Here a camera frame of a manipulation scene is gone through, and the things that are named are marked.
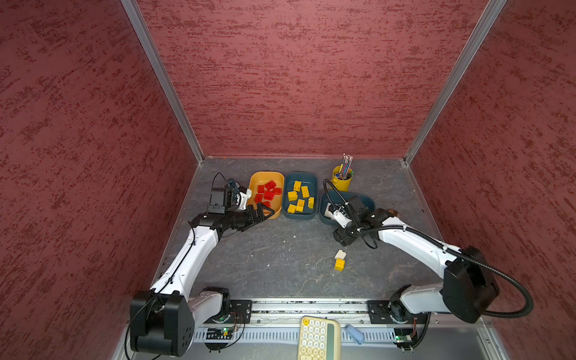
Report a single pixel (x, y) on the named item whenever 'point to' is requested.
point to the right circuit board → (403, 334)
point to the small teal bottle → (232, 184)
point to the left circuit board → (219, 334)
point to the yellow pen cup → (340, 185)
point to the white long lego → (328, 213)
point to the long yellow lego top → (305, 192)
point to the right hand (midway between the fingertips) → (341, 236)
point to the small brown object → (392, 211)
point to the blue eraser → (356, 334)
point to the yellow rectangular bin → (262, 178)
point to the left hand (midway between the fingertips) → (266, 220)
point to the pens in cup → (345, 172)
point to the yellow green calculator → (319, 339)
